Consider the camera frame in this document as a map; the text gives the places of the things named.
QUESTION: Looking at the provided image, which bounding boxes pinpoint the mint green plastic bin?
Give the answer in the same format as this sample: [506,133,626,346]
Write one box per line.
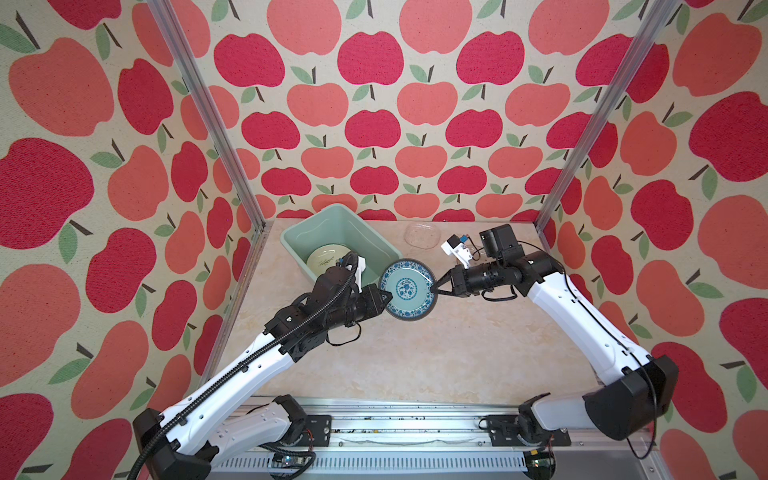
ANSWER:
[280,204,402,285]

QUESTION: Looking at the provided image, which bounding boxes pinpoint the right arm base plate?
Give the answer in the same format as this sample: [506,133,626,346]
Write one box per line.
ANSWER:
[478,415,572,448]

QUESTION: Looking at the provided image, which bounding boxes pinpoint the black corrugated cable conduit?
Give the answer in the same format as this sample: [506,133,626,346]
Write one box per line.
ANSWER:
[125,251,361,480]

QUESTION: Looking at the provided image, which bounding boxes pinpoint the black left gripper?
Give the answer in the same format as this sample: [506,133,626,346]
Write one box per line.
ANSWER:
[326,284,396,330]

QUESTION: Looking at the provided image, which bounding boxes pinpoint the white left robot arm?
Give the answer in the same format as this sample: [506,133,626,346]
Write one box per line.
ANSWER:
[128,266,393,479]

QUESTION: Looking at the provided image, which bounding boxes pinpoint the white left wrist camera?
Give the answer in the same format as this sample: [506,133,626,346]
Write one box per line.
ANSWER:
[354,257,366,293]

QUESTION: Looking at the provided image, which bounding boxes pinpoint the blue green patterned plate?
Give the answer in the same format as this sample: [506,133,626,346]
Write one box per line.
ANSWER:
[379,258,437,321]

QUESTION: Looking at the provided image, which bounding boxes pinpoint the cream plate with grass motif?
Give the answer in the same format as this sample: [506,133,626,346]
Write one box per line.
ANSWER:
[306,244,350,276]

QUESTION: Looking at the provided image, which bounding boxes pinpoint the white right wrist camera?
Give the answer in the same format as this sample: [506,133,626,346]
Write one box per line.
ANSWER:
[441,235,474,269]

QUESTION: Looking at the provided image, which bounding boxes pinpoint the aluminium corner post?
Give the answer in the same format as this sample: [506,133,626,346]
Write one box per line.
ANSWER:
[148,0,268,235]
[534,0,682,236]

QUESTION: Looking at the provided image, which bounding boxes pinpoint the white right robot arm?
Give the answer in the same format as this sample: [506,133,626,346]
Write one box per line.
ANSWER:
[432,224,679,445]

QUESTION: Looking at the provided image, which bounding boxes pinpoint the left aluminium corner post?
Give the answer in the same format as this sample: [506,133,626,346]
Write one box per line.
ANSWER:
[148,0,268,235]

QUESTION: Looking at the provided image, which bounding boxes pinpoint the aluminium front rail frame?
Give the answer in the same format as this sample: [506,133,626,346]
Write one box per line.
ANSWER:
[204,396,671,479]

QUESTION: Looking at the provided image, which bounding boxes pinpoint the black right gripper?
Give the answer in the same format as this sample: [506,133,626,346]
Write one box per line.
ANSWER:
[427,263,504,298]

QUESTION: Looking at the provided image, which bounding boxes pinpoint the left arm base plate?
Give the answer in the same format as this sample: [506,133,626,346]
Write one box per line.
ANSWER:
[279,415,333,447]

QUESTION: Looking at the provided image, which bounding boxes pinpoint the right aluminium corner post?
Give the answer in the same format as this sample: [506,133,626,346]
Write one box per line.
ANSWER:
[534,0,682,236]

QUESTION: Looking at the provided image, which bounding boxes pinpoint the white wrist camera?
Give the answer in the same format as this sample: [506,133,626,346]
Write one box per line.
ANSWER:
[354,257,366,293]
[441,235,474,269]

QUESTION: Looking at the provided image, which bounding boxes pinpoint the clear ribbed glass plate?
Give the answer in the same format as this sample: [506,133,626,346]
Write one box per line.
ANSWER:
[404,223,441,250]

